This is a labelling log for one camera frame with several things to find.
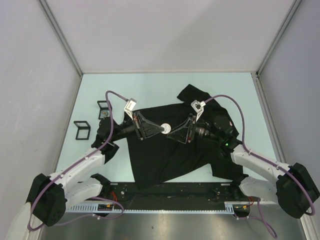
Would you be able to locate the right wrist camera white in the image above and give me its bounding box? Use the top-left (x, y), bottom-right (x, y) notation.
top-left (191, 100), bottom-right (206, 122)

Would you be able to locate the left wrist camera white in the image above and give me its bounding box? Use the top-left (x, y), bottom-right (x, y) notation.
top-left (124, 98), bottom-right (137, 120)

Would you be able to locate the black frame box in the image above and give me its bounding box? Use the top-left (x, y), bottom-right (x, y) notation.
top-left (73, 120), bottom-right (91, 141)
top-left (97, 100), bottom-right (112, 120)

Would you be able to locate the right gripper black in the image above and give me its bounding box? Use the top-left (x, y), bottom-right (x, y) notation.
top-left (167, 114), bottom-right (221, 144)

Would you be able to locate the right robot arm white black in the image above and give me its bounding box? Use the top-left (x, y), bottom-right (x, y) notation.
top-left (167, 115), bottom-right (320, 219)

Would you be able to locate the aluminium post right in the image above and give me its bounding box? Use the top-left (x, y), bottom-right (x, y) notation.
top-left (257, 0), bottom-right (305, 75)

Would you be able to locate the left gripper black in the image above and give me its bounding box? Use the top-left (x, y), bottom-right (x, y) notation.
top-left (110, 111), bottom-right (164, 142)

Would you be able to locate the white round brooch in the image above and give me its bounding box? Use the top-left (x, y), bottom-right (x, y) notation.
top-left (101, 111), bottom-right (109, 118)

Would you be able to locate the aluminium post left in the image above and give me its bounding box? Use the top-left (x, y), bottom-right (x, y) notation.
top-left (37, 0), bottom-right (84, 76)

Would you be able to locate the black t-shirt garment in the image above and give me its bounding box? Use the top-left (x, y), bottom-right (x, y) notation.
top-left (91, 84), bottom-right (245, 190)

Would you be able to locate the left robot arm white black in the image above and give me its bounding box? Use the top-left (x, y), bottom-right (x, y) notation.
top-left (26, 111), bottom-right (171, 227)

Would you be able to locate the black frame box far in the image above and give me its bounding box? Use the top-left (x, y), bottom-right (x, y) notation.
top-left (97, 100), bottom-right (112, 120)

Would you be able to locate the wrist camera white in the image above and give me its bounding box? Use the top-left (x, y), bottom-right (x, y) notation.
top-left (191, 100), bottom-right (206, 122)
top-left (124, 98), bottom-right (137, 120)

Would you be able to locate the black frame box near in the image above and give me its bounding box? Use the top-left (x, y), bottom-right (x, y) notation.
top-left (73, 120), bottom-right (91, 141)

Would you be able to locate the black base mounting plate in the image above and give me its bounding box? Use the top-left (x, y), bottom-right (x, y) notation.
top-left (100, 182), bottom-right (250, 202)

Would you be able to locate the aluminium post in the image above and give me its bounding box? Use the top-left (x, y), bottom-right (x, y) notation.
top-left (37, 0), bottom-right (84, 76)
top-left (257, 0), bottom-right (305, 75)

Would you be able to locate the orange round brooch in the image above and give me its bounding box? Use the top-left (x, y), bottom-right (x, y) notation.
top-left (161, 123), bottom-right (172, 135)

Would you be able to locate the white slotted cable duct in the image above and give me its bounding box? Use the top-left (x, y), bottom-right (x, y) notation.
top-left (66, 201), bottom-right (234, 215)

